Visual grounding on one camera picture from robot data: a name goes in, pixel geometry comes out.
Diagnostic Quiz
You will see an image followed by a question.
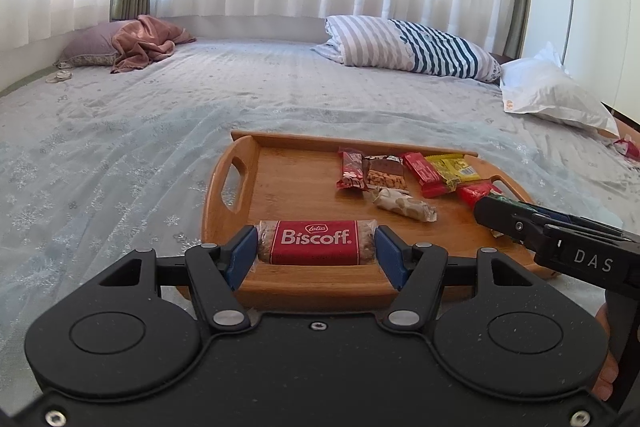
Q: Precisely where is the pink crumpled cloth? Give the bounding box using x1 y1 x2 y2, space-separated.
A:
110 14 197 74

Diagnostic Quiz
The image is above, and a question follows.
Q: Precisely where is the wooden tray with handles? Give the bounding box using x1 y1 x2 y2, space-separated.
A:
201 130 561 313

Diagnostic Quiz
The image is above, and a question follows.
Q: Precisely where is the white pillow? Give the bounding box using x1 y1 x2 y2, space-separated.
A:
499 42 621 138

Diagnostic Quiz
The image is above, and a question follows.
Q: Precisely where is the shiny red snack packet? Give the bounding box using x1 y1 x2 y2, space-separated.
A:
457 182 507 238

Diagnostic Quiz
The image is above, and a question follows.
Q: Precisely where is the mauve pillow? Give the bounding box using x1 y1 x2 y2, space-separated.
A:
54 21 136 68

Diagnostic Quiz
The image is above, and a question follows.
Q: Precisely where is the chocolate almond bar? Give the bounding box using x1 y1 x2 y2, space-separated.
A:
364 155 409 194

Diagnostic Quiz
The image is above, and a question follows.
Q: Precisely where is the person's right hand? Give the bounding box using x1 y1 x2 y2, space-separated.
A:
595 304 621 403

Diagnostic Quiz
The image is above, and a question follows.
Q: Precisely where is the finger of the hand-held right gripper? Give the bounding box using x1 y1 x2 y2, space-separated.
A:
472 196 571 258

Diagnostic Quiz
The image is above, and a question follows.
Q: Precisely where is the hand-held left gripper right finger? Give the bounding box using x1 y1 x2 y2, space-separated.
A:
375 227 543 332

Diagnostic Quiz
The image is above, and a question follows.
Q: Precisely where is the yellow snack packet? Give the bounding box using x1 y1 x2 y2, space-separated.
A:
430 155 482 192

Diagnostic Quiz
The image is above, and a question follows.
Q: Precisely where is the beige nougat packet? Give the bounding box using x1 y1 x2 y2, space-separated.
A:
362 187 439 224

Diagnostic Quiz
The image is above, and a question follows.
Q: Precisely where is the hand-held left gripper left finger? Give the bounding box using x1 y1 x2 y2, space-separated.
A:
95 226 259 333

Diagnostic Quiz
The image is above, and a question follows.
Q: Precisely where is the red biscuit packet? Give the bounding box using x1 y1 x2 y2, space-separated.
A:
256 218 379 266

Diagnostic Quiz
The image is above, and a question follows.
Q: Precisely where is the small red white packet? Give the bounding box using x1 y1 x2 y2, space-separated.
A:
611 136 640 160

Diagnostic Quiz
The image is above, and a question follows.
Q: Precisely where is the blue grey striped pillow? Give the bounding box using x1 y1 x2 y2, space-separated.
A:
311 14 502 82

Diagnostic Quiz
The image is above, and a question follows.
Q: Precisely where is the red brown snack bar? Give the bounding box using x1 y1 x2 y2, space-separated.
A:
336 147 366 191

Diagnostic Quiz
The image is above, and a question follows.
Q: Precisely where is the red wafer packet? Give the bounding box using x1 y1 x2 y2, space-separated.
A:
402 152 449 198

